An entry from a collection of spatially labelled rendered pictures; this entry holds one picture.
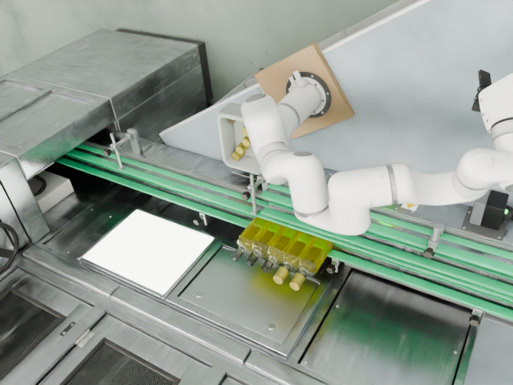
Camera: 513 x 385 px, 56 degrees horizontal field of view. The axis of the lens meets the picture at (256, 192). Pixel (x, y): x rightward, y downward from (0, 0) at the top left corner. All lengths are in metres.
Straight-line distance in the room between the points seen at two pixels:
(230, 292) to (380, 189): 0.84
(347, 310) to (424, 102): 0.70
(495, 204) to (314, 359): 0.69
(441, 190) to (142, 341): 1.05
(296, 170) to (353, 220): 0.16
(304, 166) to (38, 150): 1.25
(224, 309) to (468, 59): 1.04
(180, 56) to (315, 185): 1.61
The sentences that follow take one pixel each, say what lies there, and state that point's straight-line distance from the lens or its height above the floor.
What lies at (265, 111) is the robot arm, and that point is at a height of 1.13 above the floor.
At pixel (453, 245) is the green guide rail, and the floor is 0.92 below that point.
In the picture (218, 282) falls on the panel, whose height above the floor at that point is 1.17.
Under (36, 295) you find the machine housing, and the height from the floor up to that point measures 1.50.
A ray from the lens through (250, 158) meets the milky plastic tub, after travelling 1.82.
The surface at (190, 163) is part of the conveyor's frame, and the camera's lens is 1.97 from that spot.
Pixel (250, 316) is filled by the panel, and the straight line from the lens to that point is 1.61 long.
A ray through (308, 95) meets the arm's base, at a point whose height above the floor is 0.84.
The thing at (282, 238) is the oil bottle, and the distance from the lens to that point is 1.62.
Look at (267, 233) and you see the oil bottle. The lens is 1.64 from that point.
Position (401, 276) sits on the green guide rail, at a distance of 1.61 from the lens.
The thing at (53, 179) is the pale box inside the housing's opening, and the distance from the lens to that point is 2.36.
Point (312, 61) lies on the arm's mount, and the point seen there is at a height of 0.77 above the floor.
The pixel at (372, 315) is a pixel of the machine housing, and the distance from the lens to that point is 1.66.
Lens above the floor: 2.03
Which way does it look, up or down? 41 degrees down
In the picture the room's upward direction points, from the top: 138 degrees counter-clockwise
